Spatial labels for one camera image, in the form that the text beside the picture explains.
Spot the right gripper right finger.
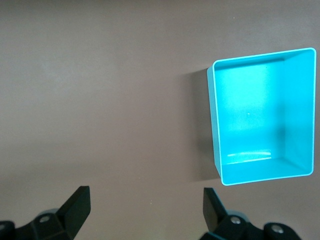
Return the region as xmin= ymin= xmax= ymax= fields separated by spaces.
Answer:
xmin=202 ymin=187 xmax=301 ymax=240

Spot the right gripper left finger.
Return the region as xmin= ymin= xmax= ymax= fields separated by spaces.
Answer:
xmin=0 ymin=186 xmax=91 ymax=240

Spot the brown table cover sheet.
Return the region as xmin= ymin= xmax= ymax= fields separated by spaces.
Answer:
xmin=0 ymin=0 xmax=320 ymax=240

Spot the turquoise plastic bin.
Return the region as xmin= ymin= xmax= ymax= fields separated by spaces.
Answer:
xmin=206 ymin=47 xmax=317 ymax=187

